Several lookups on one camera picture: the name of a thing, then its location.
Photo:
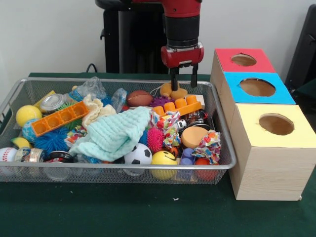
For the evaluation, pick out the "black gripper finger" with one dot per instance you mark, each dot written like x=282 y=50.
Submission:
x=194 y=76
x=174 y=79

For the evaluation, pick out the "yellow smiley ball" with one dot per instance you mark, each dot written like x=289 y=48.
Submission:
x=163 y=160

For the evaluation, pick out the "yellow plush duck toy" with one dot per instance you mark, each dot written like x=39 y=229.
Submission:
x=181 y=94

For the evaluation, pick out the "purple spiky ball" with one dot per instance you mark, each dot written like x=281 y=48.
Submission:
x=160 y=101

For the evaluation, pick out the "black chair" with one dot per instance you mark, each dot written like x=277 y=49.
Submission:
x=306 y=49

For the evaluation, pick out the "wooden box with three holes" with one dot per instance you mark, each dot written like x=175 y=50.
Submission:
x=271 y=172

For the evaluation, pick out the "brown toy football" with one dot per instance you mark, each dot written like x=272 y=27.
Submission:
x=139 y=98

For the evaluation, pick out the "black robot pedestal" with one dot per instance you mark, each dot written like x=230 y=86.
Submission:
x=148 y=44

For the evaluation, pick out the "orange studded toy brick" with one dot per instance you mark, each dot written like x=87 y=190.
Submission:
x=182 y=108

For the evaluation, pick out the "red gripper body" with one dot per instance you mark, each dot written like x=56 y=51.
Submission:
x=182 y=58

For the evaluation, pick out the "mint green knitted cloth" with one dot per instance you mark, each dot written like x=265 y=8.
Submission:
x=113 y=133

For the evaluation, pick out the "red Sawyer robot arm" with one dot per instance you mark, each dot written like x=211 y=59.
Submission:
x=182 y=27

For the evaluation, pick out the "black and white soccer ball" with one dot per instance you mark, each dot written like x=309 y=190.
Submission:
x=138 y=153

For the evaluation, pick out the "long orange hollow block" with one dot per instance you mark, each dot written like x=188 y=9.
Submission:
x=59 y=118

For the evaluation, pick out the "cream cloth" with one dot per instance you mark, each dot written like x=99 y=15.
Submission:
x=95 y=111

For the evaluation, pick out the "plain yellow ball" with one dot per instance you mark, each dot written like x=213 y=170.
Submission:
x=27 y=114

